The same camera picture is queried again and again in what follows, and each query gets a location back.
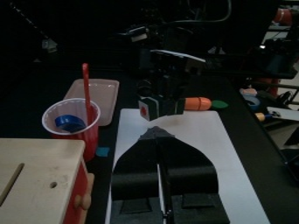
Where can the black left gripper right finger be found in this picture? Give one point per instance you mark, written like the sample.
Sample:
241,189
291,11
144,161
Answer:
191,178

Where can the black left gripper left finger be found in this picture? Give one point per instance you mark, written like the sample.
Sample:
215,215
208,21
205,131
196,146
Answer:
133,175

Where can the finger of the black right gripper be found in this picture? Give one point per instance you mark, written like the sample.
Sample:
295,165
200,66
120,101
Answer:
169,102

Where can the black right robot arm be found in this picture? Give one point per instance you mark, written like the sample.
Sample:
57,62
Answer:
175,35

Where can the white cutting board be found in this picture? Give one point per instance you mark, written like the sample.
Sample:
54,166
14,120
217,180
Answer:
217,140

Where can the red toy knife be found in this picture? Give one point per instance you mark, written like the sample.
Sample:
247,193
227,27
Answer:
85,87

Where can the orange toy carrot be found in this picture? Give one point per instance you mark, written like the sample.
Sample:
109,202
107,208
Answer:
197,103

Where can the blue tape piece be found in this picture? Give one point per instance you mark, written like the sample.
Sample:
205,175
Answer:
101,151

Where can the green toy piece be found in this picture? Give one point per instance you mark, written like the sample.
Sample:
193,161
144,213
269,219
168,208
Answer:
219,104

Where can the red plastic cup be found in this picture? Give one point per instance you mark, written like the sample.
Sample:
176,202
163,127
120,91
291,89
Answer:
90,140

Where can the pink plastic tray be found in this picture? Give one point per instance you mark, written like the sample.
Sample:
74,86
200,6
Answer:
102,93

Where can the blue tape roll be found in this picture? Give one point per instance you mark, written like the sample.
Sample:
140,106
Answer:
252,102

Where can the small yellow object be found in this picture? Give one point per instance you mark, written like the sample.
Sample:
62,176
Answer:
259,116

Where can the wooden box with red front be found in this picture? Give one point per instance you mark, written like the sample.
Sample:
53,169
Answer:
38,175

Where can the blue toy utensil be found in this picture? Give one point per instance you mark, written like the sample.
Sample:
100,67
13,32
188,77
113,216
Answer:
68,122

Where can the white flat device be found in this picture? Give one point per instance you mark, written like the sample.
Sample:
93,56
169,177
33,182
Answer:
285,114

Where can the red cylinder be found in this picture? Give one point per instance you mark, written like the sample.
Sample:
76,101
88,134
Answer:
283,16

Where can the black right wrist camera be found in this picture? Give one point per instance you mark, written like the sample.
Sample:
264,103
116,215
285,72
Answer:
139,35

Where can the white brace anchor bracket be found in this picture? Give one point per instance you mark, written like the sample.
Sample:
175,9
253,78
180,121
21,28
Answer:
49,45

